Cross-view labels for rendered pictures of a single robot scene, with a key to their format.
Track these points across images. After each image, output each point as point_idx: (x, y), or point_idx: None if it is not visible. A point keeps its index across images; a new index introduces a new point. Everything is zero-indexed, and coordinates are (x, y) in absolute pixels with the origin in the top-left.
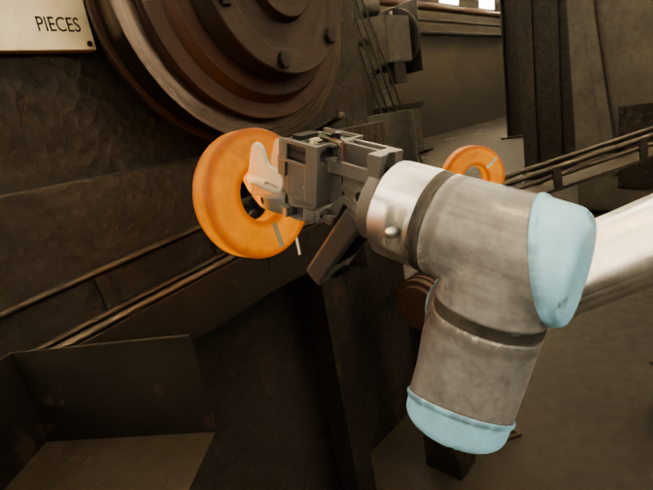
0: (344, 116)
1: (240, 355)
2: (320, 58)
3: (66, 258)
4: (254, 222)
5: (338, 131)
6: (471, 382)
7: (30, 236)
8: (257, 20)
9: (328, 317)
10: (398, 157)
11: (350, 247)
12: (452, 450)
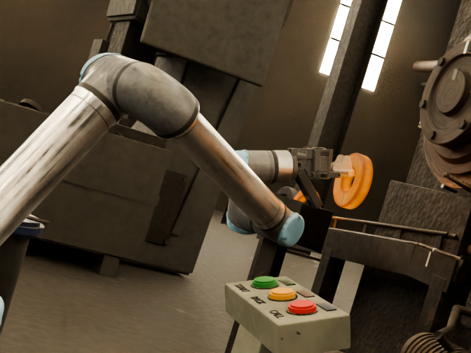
0: (444, 175)
1: (414, 328)
2: (452, 137)
3: (401, 216)
4: (340, 188)
5: (317, 147)
6: None
7: (399, 201)
8: (437, 115)
9: (417, 326)
10: (291, 150)
11: (298, 185)
12: None
